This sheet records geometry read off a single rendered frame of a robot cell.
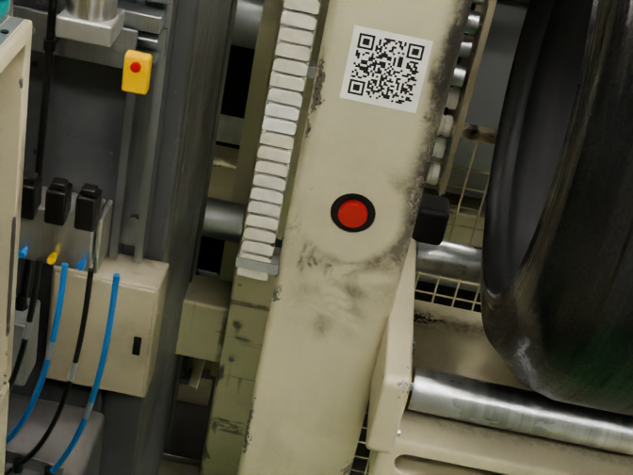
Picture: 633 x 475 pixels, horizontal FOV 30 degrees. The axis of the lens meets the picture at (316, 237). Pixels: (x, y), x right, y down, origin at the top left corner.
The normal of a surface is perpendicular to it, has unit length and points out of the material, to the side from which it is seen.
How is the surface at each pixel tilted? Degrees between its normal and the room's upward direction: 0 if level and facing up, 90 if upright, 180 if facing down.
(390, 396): 90
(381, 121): 90
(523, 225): 46
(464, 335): 0
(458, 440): 0
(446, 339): 0
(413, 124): 90
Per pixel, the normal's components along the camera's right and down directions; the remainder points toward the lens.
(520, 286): -0.99, -0.04
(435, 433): 0.18, -0.84
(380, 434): -0.09, 0.50
